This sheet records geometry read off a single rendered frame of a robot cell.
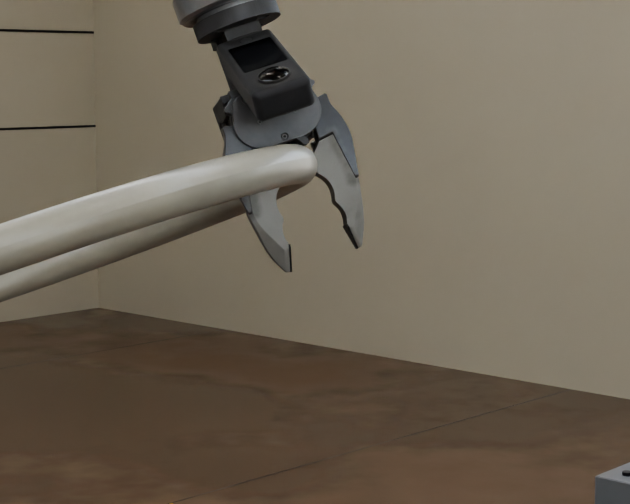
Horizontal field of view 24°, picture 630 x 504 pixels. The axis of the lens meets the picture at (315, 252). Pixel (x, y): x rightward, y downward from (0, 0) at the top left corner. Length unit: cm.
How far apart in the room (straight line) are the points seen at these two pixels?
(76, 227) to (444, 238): 546
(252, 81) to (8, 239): 28
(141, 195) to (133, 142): 683
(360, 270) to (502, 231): 82
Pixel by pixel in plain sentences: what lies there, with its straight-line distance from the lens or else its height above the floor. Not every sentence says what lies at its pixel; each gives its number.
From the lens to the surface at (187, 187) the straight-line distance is 93.
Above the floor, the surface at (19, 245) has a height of 117.
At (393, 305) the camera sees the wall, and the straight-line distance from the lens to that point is 655.
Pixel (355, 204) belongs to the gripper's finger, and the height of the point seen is 117.
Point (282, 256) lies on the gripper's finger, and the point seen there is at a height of 113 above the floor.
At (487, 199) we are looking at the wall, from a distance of 617.
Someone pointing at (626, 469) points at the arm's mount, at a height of 94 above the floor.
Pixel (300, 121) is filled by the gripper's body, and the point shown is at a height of 124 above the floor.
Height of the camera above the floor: 128
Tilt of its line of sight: 7 degrees down
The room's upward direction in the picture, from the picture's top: straight up
